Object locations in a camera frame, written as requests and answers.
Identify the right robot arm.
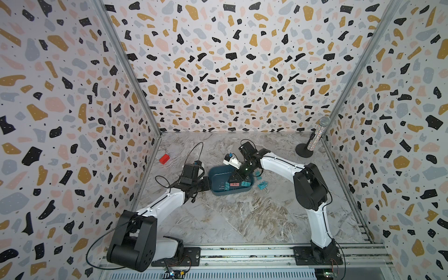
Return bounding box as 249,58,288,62
228,149,336,250

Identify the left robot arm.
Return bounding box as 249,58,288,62
106,176,211,272

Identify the glitter microphone on black stand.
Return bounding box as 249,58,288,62
295,116,331,158

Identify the teal plastic storage box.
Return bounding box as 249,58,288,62
208,165,254,196

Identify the red small block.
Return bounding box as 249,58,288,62
159,154,170,165

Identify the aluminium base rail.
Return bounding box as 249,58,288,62
100,243,399,280

